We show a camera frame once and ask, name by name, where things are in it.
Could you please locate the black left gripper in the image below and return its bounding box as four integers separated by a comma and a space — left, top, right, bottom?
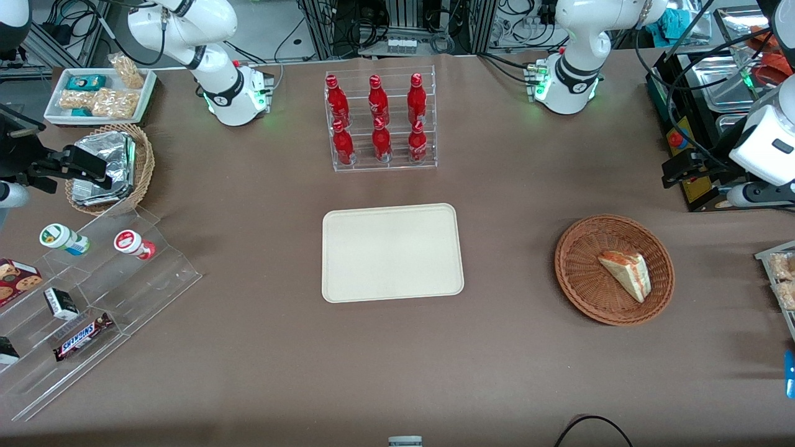
661, 151, 746, 189

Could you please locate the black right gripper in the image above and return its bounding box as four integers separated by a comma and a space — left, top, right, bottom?
0, 106, 114, 193

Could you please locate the white rectangular snack tray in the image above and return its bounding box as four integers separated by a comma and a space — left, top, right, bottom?
43, 67, 158, 127

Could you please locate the oval light wicker basket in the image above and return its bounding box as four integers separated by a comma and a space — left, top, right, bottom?
65, 123, 156, 217

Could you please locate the steel metal tray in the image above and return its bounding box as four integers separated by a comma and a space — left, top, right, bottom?
688, 55, 766, 114

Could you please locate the grey tray with snacks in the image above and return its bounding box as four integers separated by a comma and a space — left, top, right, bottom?
755, 241, 795, 342

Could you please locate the wrapped triangle sandwich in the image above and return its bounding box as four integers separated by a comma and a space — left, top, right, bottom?
597, 250, 652, 304

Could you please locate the round brown wicker basket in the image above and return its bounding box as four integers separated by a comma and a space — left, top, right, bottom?
555, 214, 675, 327

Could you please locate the cream rectangular tray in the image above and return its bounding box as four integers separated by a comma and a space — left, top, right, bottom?
322, 203, 465, 304

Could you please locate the black yellow control box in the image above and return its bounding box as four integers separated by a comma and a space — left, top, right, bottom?
646, 53, 755, 213

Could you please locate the aluminium foil container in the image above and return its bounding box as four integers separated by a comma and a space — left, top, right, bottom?
71, 132, 136, 207

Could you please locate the clear bag of nuts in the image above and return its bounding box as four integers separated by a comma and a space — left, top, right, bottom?
92, 88, 139, 119
58, 90, 98, 112
108, 53, 145, 89

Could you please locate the green lid yogurt cup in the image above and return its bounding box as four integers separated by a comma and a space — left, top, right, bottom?
39, 223, 91, 256

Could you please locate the red lid yogurt cup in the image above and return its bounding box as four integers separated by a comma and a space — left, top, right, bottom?
114, 230, 157, 260

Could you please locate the chocolate chip cookie box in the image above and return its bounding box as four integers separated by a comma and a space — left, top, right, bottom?
0, 258, 44, 308

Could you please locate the orange plastic item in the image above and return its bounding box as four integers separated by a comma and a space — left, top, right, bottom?
747, 34, 795, 88

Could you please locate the small black white box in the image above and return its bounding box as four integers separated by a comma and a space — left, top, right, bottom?
43, 287, 80, 321

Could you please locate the clear acrylic stepped shelf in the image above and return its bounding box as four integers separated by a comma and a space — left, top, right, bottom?
0, 205, 203, 423

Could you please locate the teal cloth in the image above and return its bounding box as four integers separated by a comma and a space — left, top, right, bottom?
658, 6, 700, 39

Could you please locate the snickers chocolate bar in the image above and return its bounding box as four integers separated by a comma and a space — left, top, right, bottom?
53, 312, 114, 363

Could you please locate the aluminium equipment rack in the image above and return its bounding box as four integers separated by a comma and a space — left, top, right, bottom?
298, 0, 499, 60

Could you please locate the red cola bottle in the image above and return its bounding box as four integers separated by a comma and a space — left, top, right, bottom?
371, 117, 393, 163
332, 119, 355, 166
407, 73, 428, 125
368, 74, 391, 125
325, 74, 350, 128
407, 120, 429, 165

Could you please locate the clear acrylic bottle rack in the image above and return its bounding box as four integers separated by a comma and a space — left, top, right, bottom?
324, 65, 438, 173

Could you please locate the black cable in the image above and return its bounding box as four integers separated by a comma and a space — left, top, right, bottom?
555, 415, 633, 447

